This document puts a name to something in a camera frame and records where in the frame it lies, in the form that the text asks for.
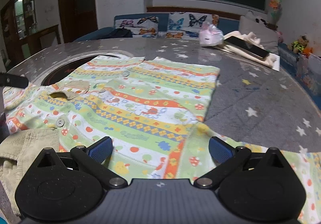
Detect pink plastic bag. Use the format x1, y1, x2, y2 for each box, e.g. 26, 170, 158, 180
199, 22, 224, 47

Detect artificial flowers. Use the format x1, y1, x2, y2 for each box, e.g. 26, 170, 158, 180
268, 0, 283, 25

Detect translucent storage box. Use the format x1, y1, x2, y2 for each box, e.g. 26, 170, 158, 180
296, 52, 321, 97

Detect wooden display cabinet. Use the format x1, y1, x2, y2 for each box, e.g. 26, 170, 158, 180
0, 0, 36, 67

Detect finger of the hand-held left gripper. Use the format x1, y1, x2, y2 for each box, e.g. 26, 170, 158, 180
0, 72, 29, 88

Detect cream cloth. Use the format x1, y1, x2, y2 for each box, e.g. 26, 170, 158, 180
213, 31, 281, 72

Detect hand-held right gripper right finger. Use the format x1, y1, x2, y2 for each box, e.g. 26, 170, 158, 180
195, 137, 286, 189

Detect teddy bear toy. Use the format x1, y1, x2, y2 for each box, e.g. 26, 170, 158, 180
290, 35, 313, 55

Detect long butterfly-print cushion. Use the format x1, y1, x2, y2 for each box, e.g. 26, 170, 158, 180
119, 16, 160, 38

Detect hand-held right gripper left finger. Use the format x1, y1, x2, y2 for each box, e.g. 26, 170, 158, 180
36, 137, 128, 189

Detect square butterfly-print cushion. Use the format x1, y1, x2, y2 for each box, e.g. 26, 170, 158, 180
167, 12, 220, 39

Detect dark wooden door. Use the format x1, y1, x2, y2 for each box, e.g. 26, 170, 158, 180
57, 0, 99, 44

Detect wooden side table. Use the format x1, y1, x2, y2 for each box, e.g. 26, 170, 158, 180
21, 24, 61, 57

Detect beige pillow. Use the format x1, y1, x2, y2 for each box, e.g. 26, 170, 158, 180
238, 11, 279, 48

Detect round black built-in stove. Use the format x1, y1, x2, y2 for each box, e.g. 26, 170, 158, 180
27, 49, 126, 87

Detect dark jacket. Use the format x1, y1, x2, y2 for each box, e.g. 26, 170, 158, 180
99, 27, 133, 39

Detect grey star-print tablecloth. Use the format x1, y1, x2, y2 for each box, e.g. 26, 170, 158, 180
7, 38, 321, 164

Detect black phone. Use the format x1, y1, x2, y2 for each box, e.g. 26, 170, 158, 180
224, 36, 270, 59

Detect blue sofa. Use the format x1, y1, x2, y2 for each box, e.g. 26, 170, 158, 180
73, 13, 301, 76

